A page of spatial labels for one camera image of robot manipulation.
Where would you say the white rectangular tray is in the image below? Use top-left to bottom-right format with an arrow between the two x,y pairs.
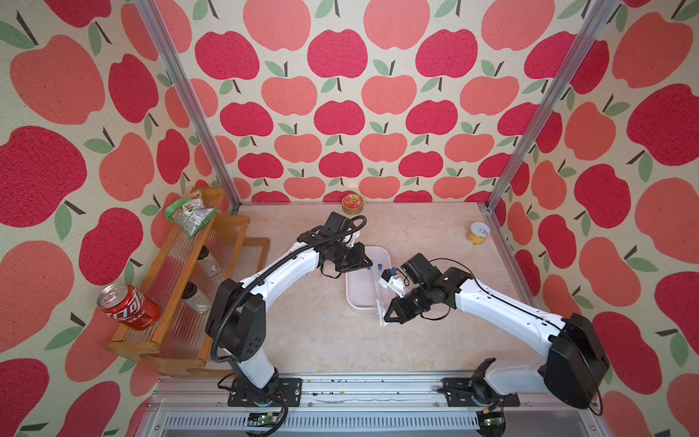
345,246 -> 395,314

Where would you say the white wipe cloth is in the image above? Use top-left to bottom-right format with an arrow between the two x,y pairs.
376,298 -> 392,327

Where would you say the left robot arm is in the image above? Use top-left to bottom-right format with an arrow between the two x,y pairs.
206,212 -> 372,393

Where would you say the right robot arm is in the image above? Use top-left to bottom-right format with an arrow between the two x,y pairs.
379,267 -> 610,410

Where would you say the red gold round tin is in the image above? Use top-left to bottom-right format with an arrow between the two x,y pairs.
340,192 -> 364,216

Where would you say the yellow white can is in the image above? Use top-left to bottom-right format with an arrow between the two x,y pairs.
466,221 -> 491,246

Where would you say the glass spice jar upper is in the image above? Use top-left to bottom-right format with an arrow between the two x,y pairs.
197,246 -> 220,278

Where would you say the glass spice jar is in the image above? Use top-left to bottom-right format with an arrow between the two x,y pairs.
197,246 -> 220,278
181,282 -> 211,314

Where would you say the glass spice jar lower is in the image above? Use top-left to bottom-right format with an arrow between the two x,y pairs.
181,282 -> 211,314

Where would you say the green snack bag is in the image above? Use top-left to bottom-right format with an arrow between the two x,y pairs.
165,190 -> 218,240

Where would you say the wooden shelf rack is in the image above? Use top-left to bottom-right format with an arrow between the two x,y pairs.
107,214 -> 269,378

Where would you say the red cola can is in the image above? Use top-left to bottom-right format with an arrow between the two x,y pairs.
96,283 -> 161,331

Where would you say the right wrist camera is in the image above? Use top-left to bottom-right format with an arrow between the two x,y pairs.
380,253 -> 442,294

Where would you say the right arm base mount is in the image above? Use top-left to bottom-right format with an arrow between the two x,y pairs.
436,377 -> 521,409

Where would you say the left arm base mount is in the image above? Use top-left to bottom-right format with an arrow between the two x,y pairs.
228,377 -> 303,408

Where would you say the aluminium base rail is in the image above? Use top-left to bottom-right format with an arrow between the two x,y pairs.
128,371 -> 611,436

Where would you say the left aluminium frame post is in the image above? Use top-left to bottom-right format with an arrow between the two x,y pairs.
135,0 -> 242,215

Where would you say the aluminium frame post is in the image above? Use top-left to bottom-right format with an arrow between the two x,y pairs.
135,0 -> 242,215
478,0 -> 621,214

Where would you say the right aluminium frame post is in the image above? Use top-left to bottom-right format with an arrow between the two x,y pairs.
478,0 -> 621,214

